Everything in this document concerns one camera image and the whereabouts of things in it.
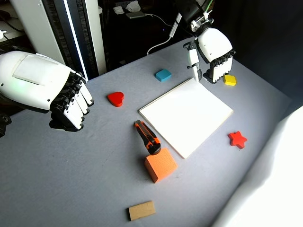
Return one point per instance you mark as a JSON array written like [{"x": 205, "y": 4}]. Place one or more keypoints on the orange black utility knife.
[{"x": 145, "y": 136}]

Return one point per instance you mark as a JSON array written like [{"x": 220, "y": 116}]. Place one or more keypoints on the white and black column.
[{"x": 49, "y": 28}]

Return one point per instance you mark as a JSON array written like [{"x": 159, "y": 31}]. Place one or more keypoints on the red heart block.
[{"x": 116, "y": 98}]

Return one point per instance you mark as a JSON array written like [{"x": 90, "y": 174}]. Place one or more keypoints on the grey table cloth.
[{"x": 71, "y": 177}]

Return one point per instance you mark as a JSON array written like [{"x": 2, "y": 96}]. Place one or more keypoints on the grey power bank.
[{"x": 135, "y": 15}]

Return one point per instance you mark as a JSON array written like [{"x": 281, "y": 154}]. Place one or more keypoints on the white crumpled object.
[{"x": 133, "y": 6}]

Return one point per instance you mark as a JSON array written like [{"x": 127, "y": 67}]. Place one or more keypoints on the blue square block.
[{"x": 163, "y": 75}]

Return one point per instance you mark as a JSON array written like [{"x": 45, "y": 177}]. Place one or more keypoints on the orange foam block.
[{"x": 162, "y": 165}]

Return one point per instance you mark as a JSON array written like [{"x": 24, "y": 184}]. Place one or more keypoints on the white paper board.
[{"x": 187, "y": 113}]

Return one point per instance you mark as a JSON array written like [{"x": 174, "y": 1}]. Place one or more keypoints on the brown rectangular wooden block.
[{"x": 142, "y": 210}]

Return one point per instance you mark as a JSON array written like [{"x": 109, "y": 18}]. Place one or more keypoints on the yellow square block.
[{"x": 230, "y": 80}]

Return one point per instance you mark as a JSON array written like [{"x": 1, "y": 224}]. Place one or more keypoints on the red star block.
[{"x": 237, "y": 139}]

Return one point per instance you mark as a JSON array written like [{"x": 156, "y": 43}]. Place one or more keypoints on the white backdrop panel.
[{"x": 272, "y": 177}]

